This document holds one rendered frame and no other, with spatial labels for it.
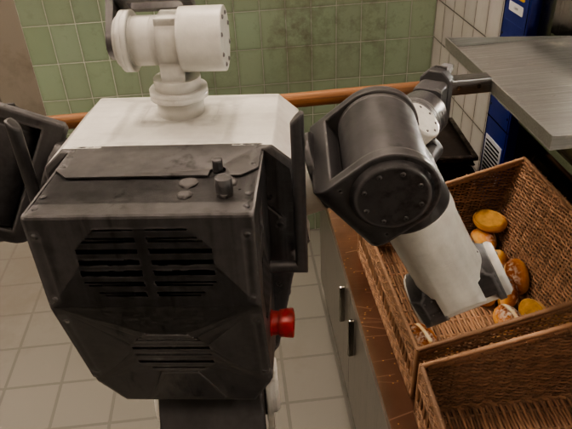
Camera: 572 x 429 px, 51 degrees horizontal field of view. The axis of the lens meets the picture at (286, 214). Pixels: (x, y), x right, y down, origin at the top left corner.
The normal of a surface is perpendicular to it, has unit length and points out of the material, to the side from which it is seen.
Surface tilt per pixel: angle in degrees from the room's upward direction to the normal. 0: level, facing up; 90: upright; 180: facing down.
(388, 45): 90
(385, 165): 53
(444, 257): 90
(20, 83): 90
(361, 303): 0
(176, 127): 0
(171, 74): 89
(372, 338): 0
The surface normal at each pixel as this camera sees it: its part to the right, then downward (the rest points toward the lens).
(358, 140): -0.65, -0.59
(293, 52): 0.10, 0.54
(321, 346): -0.04, -0.83
